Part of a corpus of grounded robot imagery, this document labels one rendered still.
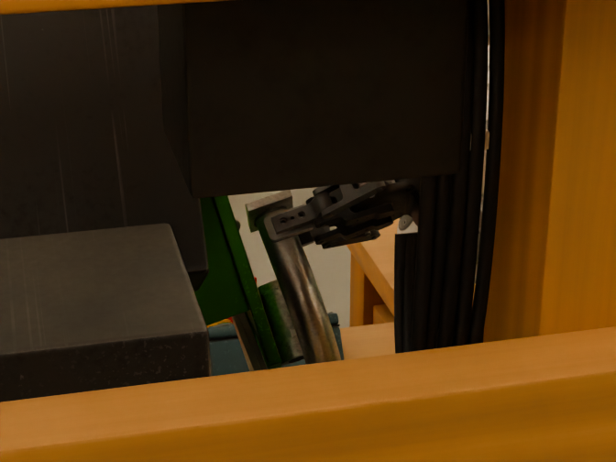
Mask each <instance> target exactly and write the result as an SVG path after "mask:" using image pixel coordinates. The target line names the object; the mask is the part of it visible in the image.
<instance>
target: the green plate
mask: <svg viewBox="0 0 616 462"><path fill-rule="evenodd" d="M200 201H201V207H202V215H203V228H204V235H205V243H206V250H207V257H208V264H209V266H208V267H209V273H208V275H207V276H206V278H205V280H204V281H203V284H202V285H201V287H200V288H199V290H198V291H195V292H194V293H195V295H196V298H197V301H198V303H199V306H200V308H201V311H202V314H203V319H204V320H205V323H206V325H211V324H213V323H216V322H219V321H222V320H225V319H226V318H229V317H232V316H235V315H238V314H242V313H244V312H247V315H248V318H249V321H250V323H251V325H252V327H253V329H254V332H255V334H256V337H257V339H258V342H259V344H260V346H261V349H262V351H263V354H264V356H265V358H266V360H267V362H269V363H270V362H272V361H275V360H278V359H280V355H279V352H278V349H277V347H276V344H275V340H274V336H273V334H272V332H271V329H270V324H269V321H268V318H267V315H266V313H265V310H264V307H263V303H262V300H261V298H260V295H259V290H258V287H257V284H256V282H255V279H254V275H253V272H252V269H251V267H250V264H249V261H248V256H247V253H246V250H245V248H244V244H243V241H242V238H241V235H240V233H239V230H238V227H237V222H236V219H235V217H234V213H233V210H232V207H231V204H230V202H229V199H228V196H216V197H207V198H200Z"/></svg>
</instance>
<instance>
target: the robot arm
mask: <svg viewBox="0 0 616 462"><path fill-rule="evenodd" d="M489 84H490V5H489V0H488V87H487V113H486V129H488V114H489ZM486 154H487V150H486V149H484V162H483V177H482V190H481V203H480V216H479V228H478V250H477V261H476V272H475V282H474V283H476V278H477V270H478V262H479V243H480V233H481V222H482V210H483V198H484V184H485V170H486ZM420 181H421V178H411V179H401V180H392V181H373V182H363V183H353V184H343V185H334V186H324V187H317V188H316V189H314V190H313V197H311V198H309V199H308V200H306V205H304V204H302V205H299V206H296V207H293V208H291V209H288V210H285V211H282V212H279V213H276V214H272V215H269V216H267V217H265V219H264V226H265V229H266V232H267V234H268V237H269V240H270V241H271V242H273V243H276V242H279V241H282V240H283V239H287V238H290V237H295V236H299V239H300V241H301V243H302V246H303V247H305V246H308V245H310V244H312V243H313V242H315V244H316V245H322V248H323V249H326V248H335V247H340V246H344V245H350V244H355V243H359V242H364V241H370V240H375V239H377V238H378V237H379V236H380V231H379V230H381V229H383V228H385V227H388V226H391V225H392V224H393V221H394V220H396V219H398V218H400V220H399V223H398V227H397V234H407V233H413V232H417V231H418V214H419V198H420ZM332 226H336V229H334V230H330V227H332Z"/></svg>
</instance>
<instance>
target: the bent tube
mask: <svg viewBox="0 0 616 462"><path fill-rule="evenodd" d="M245 207H246V212H247V222H248V227H249V230H250V232H251V233H253V232H255V231H259V233H260V236H261V239H262V241H263V244H264V246H265V249H266V251H267V253H268V256H269V260H270V263H271V266H272V268H273V270H274V273H275V275H276V278H277V281H278V283H279V285H280V289H281V292H282V295H283V297H284V300H285V302H286V305H287V307H288V310H289V313H290V316H291V320H292V322H293V325H294V328H295V331H296V334H297V336H298V339H299V342H300V346H301V349H302V353H303V357H304V360H305V363H306V365H307V364H315V363H323V362H330V361H338V360H341V357H340V354H339V350H338V346H337V343H336V338H335V335H334V332H333V328H332V326H331V323H330V320H329V317H328V314H327V311H326V309H325V304H324V301H323V299H322V296H321V293H320V291H319V289H318V286H317V283H316V281H315V278H314V275H313V272H312V270H311V267H310V264H309V262H308V259H307V257H306V255H305V252H304V250H303V246H302V243H301V241H300V238H299V236H293V237H290V238H287V239H283V240H282V241H279V242H276V243H273V242H271V241H270V240H269V237H268V234H267V232H266V229H265V226H264V219H265V217H267V216H269V215H274V214H276V213H279V212H282V211H285V210H288V209H291V208H293V203H292V192H291V190H285V191H281V192H277V193H274V194H272V195H269V196H266V197H263V198H260V199H257V200H256V201H253V202H250V203H246V204H245Z"/></svg>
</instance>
